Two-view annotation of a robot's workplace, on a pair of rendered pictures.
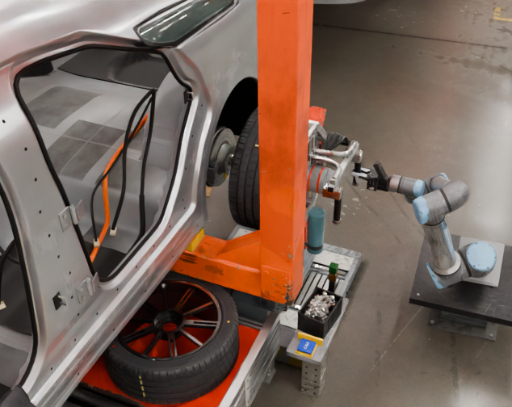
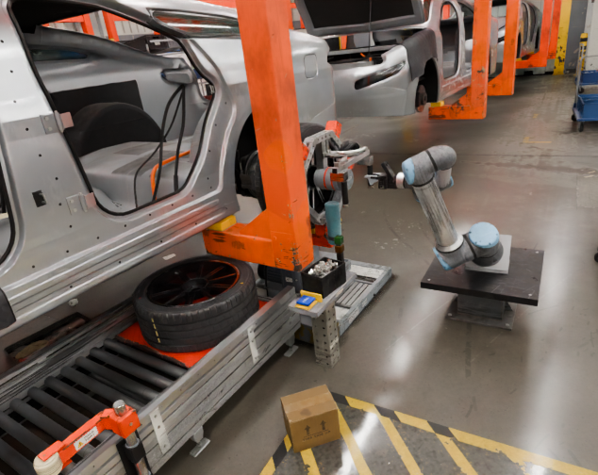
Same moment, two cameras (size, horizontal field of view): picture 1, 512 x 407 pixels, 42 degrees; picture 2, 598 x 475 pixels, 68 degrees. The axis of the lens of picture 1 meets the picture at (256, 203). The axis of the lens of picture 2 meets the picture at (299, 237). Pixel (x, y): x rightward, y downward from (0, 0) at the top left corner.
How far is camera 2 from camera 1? 1.41 m
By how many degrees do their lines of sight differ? 18
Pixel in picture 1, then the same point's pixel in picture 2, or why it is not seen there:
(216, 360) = (222, 309)
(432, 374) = (445, 353)
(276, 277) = (283, 241)
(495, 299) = (504, 282)
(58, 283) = (40, 182)
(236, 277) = (254, 249)
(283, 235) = (282, 193)
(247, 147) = not seen: hidden behind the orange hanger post
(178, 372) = (183, 315)
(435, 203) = (420, 159)
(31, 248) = (2, 131)
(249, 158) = not seen: hidden behind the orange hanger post
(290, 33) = not seen: outside the picture
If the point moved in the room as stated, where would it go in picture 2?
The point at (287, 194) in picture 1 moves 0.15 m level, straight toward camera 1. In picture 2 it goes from (277, 148) to (269, 155)
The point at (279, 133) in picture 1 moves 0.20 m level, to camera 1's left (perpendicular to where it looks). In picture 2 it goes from (263, 85) to (221, 89)
